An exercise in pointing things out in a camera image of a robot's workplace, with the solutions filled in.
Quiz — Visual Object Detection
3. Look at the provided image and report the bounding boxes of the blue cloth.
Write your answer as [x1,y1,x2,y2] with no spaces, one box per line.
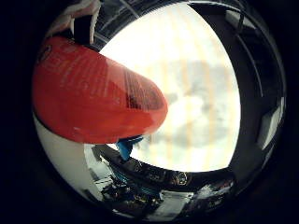
[116,135,145,161]

